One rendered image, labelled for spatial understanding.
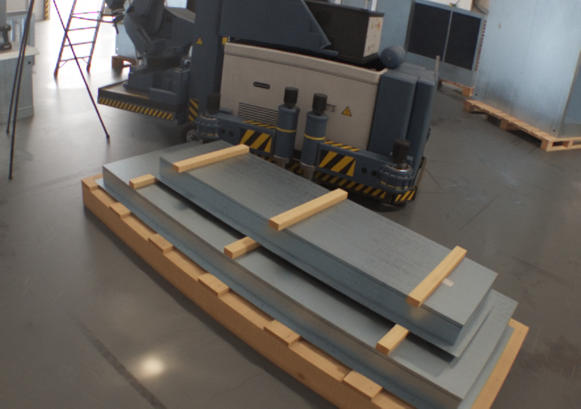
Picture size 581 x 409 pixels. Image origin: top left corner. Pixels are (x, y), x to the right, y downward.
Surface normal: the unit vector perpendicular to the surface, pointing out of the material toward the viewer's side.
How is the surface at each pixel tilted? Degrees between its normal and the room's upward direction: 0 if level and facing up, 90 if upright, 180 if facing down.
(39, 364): 0
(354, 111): 90
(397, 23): 90
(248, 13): 90
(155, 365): 0
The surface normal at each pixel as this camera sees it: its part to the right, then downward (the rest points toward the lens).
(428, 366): 0.12, -0.89
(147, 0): -0.41, 0.37
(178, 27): 0.18, 0.46
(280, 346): -0.67, 0.26
